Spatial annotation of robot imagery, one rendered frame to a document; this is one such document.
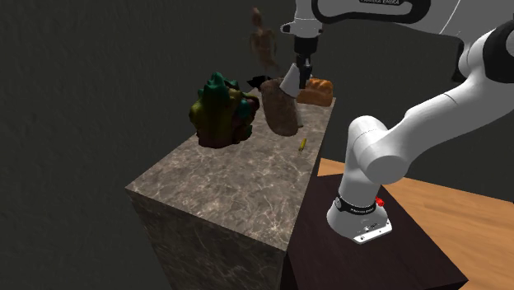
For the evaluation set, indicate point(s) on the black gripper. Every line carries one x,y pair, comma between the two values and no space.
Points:
306,45

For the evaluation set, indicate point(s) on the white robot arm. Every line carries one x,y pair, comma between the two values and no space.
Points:
363,160

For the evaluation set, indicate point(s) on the grey white spatula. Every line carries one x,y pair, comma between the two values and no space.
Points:
290,82

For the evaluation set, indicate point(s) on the brown human figure statue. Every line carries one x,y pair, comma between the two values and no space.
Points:
263,44

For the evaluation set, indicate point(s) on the orange bread loaf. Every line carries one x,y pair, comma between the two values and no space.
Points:
319,93

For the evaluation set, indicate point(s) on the dark brown bread loaf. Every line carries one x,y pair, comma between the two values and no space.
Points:
280,114

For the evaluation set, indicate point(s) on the small yellow pencil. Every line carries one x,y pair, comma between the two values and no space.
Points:
302,145

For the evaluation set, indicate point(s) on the green multicoloured lumpy figure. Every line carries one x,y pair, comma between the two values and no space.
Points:
220,114

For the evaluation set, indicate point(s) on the dark robot stand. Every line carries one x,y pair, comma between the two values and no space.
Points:
361,265

